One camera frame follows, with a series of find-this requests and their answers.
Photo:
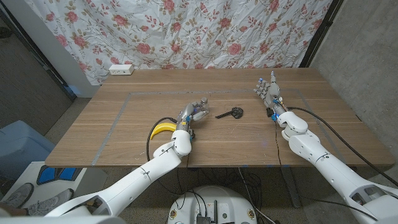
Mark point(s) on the white board with blue shapes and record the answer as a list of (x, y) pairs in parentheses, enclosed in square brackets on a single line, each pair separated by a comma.
[(31, 174)]

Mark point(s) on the small black key-shaped tool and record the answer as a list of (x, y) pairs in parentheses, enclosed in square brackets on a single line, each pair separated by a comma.
[(236, 112)]

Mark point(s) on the black backdrop stand pole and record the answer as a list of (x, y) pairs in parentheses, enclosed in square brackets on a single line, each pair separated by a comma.
[(320, 34)]

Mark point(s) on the metal table leg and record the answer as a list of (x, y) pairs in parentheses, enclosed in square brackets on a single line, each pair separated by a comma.
[(292, 189), (130, 196)]

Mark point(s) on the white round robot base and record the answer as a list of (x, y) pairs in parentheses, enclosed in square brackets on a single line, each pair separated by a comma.
[(217, 199)]

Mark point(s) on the black door frame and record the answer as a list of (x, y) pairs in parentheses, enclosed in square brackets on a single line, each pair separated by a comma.
[(46, 68)]

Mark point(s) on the white power strip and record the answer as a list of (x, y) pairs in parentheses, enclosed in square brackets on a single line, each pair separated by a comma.
[(121, 69)]

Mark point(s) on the floral rose print backdrop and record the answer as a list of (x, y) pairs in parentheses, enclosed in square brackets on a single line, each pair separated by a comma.
[(186, 31)]

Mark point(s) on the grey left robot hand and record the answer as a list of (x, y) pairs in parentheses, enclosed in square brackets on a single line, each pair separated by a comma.
[(188, 113)]

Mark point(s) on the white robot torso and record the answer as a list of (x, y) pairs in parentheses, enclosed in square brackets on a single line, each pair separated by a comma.
[(62, 220)]

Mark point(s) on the yellow toy banana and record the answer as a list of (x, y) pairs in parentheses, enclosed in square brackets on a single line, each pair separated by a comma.
[(161, 127)]

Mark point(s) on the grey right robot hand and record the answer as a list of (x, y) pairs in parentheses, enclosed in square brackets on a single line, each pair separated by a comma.
[(272, 93)]

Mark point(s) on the blue plastic bin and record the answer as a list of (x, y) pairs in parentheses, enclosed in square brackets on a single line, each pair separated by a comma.
[(18, 146)]

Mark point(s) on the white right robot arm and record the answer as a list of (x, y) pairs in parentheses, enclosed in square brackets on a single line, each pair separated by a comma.
[(326, 165)]

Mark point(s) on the glass salt shaker silver cap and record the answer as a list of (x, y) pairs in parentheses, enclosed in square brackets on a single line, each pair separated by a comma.
[(204, 101)]

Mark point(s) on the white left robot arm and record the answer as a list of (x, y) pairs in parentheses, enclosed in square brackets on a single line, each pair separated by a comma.
[(140, 177)]

